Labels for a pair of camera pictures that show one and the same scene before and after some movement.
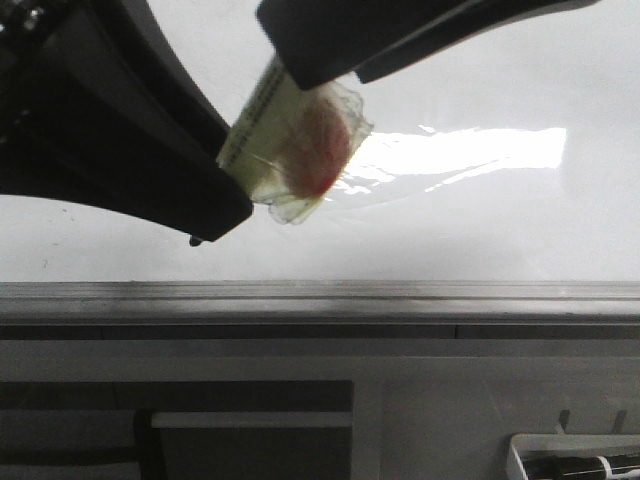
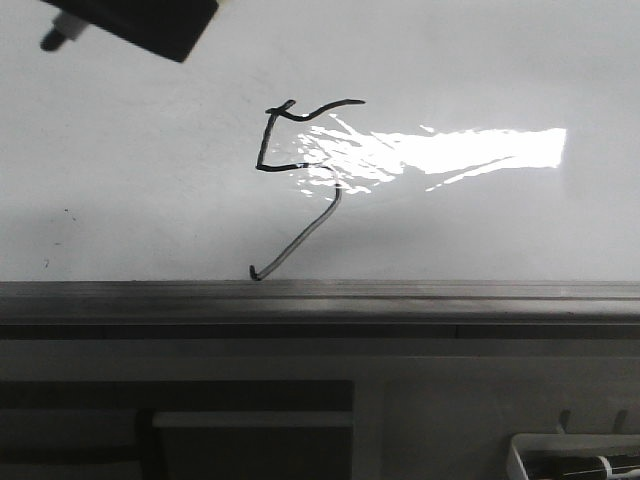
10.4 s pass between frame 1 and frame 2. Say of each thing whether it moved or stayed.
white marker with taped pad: moved
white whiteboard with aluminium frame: stayed
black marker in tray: stayed
